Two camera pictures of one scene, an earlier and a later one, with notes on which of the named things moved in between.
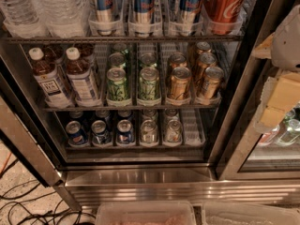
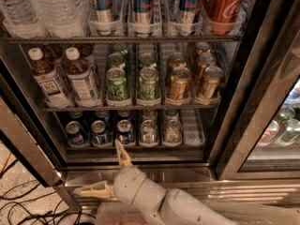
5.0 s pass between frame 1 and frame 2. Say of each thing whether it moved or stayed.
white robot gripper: moved
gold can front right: stayed
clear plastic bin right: stayed
